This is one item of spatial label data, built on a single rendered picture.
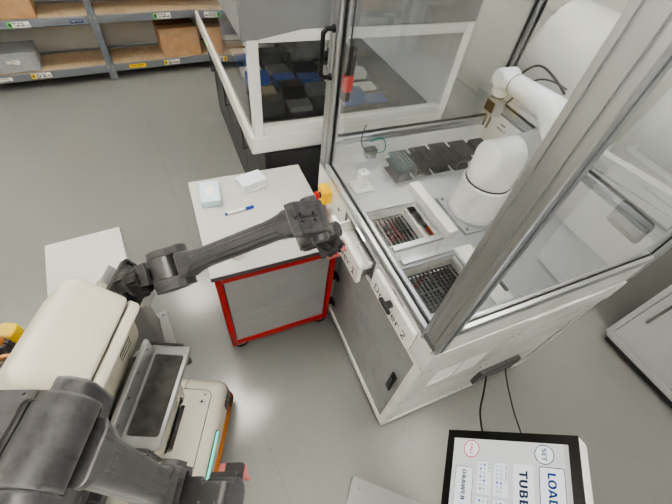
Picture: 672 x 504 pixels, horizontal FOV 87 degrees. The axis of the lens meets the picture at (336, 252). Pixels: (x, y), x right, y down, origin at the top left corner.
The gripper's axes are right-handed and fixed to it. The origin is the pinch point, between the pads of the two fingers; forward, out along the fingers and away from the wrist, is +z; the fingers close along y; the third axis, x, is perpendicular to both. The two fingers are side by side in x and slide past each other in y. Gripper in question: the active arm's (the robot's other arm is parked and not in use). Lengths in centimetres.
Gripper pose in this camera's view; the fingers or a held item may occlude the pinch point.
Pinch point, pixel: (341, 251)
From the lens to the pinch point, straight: 142.5
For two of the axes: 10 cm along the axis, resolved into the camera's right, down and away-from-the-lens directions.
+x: -3.9, -7.3, 5.6
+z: 5.6, 3.0, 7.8
